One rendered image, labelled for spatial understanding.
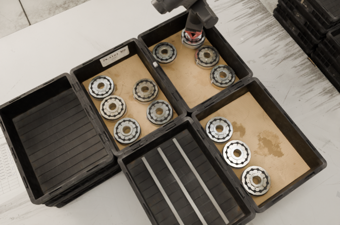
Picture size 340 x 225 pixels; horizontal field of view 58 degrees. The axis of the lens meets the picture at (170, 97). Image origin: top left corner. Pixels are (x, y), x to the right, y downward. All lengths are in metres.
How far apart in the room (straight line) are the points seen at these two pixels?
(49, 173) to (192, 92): 0.62
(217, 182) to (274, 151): 0.25
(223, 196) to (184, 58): 0.58
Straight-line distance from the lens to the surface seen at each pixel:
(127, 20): 1.61
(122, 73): 1.30
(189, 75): 1.28
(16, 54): 1.67
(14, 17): 2.81
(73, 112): 1.28
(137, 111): 1.22
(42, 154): 1.26
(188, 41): 1.30
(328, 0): 2.16
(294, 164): 1.23
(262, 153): 1.20
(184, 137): 1.18
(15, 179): 1.43
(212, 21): 1.13
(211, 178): 1.15
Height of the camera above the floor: 1.96
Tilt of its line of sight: 66 degrees down
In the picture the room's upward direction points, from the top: 2 degrees counter-clockwise
